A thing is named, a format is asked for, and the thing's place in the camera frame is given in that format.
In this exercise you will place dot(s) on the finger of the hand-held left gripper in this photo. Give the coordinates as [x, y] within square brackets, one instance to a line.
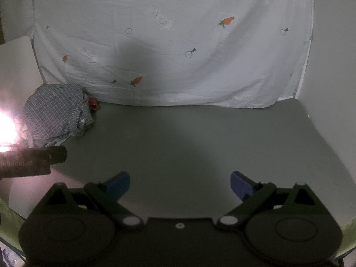
[57, 154]

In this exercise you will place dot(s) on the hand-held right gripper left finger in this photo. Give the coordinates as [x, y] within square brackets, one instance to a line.
[119, 185]

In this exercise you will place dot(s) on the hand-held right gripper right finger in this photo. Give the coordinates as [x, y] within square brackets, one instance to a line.
[239, 185]

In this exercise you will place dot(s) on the checked shirt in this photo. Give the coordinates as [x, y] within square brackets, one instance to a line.
[52, 111]

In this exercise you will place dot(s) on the light green fabric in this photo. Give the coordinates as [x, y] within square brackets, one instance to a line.
[11, 217]

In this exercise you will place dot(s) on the red cloth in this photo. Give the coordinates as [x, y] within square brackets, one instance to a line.
[94, 103]

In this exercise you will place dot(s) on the white carrot-print sheet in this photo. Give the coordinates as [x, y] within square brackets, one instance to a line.
[172, 41]

